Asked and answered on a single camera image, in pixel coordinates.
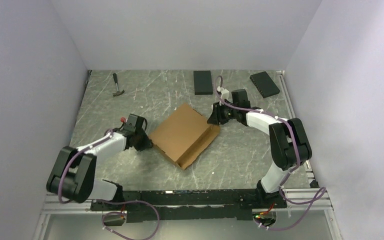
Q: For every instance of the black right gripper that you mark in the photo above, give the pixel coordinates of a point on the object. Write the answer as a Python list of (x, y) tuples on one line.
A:
[(216, 118)]

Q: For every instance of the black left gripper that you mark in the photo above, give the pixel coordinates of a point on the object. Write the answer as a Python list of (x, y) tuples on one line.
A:
[(146, 144)]

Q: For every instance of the brown cardboard box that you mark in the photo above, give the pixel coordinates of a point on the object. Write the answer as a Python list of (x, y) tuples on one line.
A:
[(183, 136)]

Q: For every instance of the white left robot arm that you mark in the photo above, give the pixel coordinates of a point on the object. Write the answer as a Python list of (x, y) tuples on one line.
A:
[(72, 177)]

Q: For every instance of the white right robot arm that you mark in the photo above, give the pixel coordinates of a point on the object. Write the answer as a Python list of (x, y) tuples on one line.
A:
[(289, 144)]

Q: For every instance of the small black box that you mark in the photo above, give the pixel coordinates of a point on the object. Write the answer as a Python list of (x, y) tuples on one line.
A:
[(202, 80)]

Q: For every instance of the black hammer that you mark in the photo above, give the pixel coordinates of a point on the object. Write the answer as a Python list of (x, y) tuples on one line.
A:
[(118, 91)]

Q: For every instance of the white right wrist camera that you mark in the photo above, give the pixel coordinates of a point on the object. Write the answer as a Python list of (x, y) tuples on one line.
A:
[(224, 93)]

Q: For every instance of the black flat network switch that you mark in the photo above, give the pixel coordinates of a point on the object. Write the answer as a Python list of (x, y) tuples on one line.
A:
[(264, 84)]

